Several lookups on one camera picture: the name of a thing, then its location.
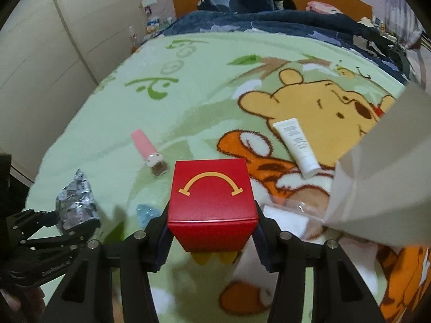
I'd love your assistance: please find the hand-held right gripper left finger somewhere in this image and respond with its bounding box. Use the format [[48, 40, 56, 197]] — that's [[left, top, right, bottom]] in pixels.
[[44, 198, 174, 323]]

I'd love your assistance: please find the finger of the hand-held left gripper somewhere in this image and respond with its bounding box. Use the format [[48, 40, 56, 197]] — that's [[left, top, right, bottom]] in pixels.
[[8, 209, 59, 233], [20, 220, 102, 260]]

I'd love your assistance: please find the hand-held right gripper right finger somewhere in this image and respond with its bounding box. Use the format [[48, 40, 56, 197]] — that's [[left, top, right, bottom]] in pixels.
[[252, 200, 386, 323]]

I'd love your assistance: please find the blue triangular packet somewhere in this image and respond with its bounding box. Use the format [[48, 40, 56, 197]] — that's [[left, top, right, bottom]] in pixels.
[[136, 203, 162, 227]]

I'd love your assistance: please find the silver checkered foil bag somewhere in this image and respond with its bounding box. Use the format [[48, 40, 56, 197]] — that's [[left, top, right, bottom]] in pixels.
[[55, 169, 102, 235]]

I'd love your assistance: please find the red box with yellow arc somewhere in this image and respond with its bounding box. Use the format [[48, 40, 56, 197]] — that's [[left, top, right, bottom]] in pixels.
[[167, 159, 259, 266]]

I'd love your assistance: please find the grey paper bag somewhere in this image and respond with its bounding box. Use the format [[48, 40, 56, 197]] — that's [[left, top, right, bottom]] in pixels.
[[321, 82, 431, 257]]

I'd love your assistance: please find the clear plastic bag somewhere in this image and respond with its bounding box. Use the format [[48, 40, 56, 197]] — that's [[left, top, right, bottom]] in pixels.
[[262, 198, 330, 240]]

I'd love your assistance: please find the pink nail clipper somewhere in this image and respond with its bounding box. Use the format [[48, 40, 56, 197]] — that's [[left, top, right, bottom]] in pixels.
[[131, 129, 168, 177]]

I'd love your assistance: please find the white cream tube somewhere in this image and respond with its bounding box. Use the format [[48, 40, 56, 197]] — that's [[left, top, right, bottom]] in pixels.
[[273, 118, 321, 178]]

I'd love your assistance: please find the green cartoon printed blanket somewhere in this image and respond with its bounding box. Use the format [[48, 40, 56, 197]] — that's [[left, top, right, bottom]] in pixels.
[[25, 32, 431, 323]]

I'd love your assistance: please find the cream wardrobe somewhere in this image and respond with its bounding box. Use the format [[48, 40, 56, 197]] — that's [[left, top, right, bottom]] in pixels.
[[0, 0, 149, 183]]

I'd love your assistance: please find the navy blue patterned quilt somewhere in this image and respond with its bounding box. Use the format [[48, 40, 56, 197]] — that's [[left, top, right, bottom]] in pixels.
[[161, 8, 414, 85]]

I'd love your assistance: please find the dark clothing pile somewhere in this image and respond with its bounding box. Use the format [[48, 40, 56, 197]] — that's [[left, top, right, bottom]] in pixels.
[[361, 23, 414, 82]]

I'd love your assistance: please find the pink plush toy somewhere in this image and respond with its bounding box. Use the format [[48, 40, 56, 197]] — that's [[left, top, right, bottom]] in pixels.
[[306, 1, 345, 15]]

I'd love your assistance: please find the navy blue pillow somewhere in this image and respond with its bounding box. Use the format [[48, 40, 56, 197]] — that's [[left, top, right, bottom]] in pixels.
[[197, 0, 277, 13]]

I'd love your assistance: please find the patterned curtain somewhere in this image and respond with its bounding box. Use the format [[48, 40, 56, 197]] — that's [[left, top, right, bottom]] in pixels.
[[380, 0, 425, 50]]

